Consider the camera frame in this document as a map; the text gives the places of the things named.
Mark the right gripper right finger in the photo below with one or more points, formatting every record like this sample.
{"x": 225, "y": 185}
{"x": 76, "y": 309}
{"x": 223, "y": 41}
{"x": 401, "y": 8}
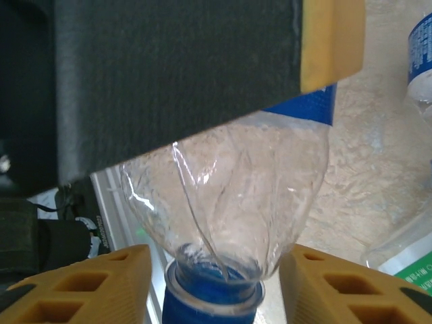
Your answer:
{"x": 354, "y": 293}

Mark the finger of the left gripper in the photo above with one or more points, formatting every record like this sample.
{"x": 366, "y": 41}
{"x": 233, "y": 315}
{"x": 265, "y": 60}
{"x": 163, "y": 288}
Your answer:
{"x": 168, "y": 67}

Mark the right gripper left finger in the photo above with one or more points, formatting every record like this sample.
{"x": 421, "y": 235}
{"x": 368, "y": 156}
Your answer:
{"x": 67, "y": 293}

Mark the green label square bottle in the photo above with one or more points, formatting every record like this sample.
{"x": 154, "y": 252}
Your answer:
{"x": 416, "y": 268}

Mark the blue label water bottle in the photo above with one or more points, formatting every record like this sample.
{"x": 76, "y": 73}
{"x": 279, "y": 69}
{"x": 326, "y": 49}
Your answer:
{"x": 236, "y": 202}
{"x": 420, "y": 50}

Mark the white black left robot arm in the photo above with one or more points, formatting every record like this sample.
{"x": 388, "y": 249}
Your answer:
{"x": 60, "y": 236}

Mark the aluminium rail frame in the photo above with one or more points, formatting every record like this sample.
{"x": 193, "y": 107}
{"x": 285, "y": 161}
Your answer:
{"x": 108, "y": 202}

